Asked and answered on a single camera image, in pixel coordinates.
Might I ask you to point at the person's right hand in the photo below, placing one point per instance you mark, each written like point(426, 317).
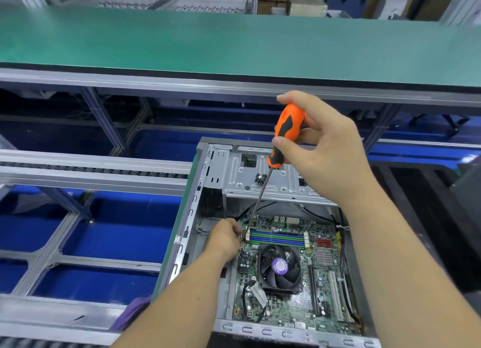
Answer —
point(327, 148)

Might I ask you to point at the person's left hand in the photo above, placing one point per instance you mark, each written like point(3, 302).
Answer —
point(224, 239)

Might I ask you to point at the grey metal computer case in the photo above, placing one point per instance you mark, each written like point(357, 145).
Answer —
point(214, 182)

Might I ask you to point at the black CPU cooler fan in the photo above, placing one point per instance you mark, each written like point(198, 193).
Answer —
point(280, 269)

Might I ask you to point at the green motherboard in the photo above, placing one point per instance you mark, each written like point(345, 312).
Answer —
point(319, 284)

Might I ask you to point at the person's left forearm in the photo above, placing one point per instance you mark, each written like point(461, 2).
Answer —
point(165, 306)

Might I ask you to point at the person's right forearm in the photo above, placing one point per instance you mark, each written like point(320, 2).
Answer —
point(413, 276)

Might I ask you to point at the green conveyor belt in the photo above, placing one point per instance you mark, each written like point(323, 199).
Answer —
point(150, 43)

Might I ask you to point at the grey flat metal rail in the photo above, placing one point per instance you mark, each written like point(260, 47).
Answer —
point(83, 171)

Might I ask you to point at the grey roller conveyor rail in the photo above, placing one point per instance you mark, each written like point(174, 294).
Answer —
point(52, 318)

